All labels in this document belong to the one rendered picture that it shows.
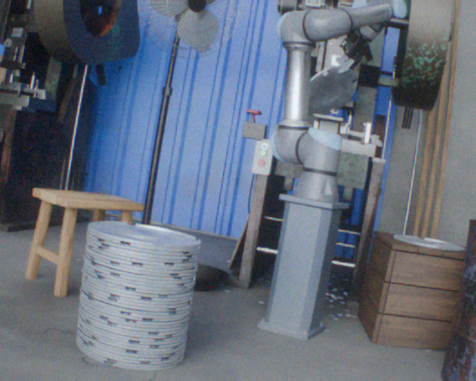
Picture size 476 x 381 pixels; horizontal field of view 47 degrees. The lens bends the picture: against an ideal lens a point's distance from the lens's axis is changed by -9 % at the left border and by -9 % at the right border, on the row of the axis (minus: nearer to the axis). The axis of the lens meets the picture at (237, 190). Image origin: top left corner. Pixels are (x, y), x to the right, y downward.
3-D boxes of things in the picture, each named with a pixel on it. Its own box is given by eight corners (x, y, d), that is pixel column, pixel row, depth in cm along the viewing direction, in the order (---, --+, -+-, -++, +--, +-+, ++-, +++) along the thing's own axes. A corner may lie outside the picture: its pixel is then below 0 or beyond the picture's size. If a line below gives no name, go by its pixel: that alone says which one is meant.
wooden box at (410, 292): (470, 353, 186) (491, 258, 184) (371, 343, 189) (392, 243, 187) (442, 325, 226) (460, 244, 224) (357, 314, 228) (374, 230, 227)
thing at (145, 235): (217, 253, 139) (218, 249, 139) (98, 240, 127) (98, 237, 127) (179, 231, 165) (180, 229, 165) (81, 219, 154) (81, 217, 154)
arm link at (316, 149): (322, 170, 184) (328, 127, 183) (292, 164, 194) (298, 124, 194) (344, 173, 192) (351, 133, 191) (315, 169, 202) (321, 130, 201)
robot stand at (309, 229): (306, 340, 183) (333, 203, 181) (256, 327, 191) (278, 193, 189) (325, 329, 200) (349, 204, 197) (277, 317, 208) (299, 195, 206)
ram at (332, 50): (350, 99, 257) (358, 36, 255) (317, 93, 260) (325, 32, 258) (350, 103, 274) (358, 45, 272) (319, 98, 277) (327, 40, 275)
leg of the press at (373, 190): (371, 311, 238) (407, 101, 233) (344, 307, 240) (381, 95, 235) (367, 276, 328) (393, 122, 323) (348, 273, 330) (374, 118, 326)
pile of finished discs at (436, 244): (476, 255, 190) (476, 252, 190) (402, 243, 192) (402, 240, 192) (453, 244, 219) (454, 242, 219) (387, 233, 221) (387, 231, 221)
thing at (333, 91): (305, 125, 262) (304, 124, 262) (359, 100, 262) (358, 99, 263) (295, 84, 238) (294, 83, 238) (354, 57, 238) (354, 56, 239)
